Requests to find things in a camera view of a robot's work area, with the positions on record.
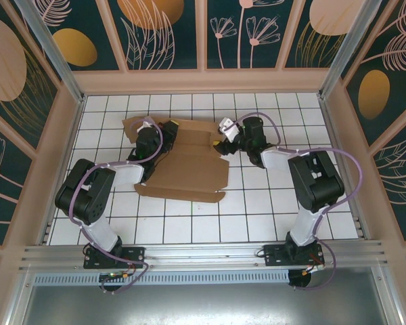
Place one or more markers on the brown cardboard box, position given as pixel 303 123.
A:
pixel 189 169

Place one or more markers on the grey metal sheet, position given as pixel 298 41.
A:
pixel 203 306

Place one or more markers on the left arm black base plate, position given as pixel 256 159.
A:
pixel 135 255

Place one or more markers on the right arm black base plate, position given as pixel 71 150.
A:
pixel 274 254

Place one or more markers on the aluminium frame post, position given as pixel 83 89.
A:
pixel 345 50
pixel 61 67

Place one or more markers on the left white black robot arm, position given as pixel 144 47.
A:
pixel 101 233

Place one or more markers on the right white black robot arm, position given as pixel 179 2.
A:
pixel 304 227

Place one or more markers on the aluminium mounting rail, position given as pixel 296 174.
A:
pixel 203 255

